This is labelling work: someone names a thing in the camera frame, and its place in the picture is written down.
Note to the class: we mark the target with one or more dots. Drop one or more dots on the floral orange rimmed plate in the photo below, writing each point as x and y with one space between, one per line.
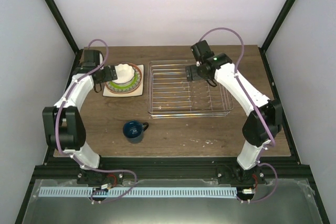
129 78

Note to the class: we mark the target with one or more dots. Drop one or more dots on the left black frame post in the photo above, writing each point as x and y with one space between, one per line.
62 24

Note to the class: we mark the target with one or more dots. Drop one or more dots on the green plate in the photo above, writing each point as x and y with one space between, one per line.
125 86

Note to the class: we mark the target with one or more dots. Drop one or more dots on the black frame post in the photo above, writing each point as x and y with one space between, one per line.
277 24
62 24

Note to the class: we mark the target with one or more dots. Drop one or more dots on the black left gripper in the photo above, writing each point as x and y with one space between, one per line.
107 76

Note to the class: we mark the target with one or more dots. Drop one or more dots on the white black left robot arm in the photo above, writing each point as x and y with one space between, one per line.
63 125

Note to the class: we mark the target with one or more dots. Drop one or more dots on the dark blue mug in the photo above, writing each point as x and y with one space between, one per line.
134 131

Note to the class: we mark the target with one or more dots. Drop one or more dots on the light blue slotted cable duct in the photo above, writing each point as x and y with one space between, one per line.
141 192

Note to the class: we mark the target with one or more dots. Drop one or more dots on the white scalloped bowl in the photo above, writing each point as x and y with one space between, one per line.
125 73

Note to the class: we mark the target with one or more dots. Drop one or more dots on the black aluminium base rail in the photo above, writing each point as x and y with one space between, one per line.
222 168

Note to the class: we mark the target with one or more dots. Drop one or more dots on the wire dish rack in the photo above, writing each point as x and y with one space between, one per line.
170 95

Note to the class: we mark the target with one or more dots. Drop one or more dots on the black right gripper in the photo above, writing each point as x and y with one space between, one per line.
191 69

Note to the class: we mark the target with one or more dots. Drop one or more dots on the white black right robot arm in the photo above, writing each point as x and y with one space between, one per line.
264 116

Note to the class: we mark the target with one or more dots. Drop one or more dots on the square bird pattern plate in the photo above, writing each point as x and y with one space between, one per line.
137 91

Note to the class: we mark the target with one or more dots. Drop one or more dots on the right black frame post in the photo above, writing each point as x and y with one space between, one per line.
277 24

